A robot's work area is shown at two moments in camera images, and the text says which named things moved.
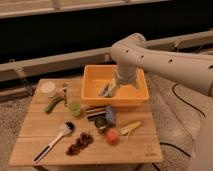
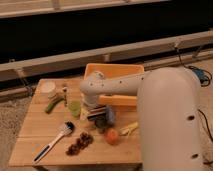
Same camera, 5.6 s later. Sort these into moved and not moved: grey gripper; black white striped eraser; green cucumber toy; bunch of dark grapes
Moved: grey gripper
Not moved: black white striped eraser; green cucumber toy; bunch of dark grapes
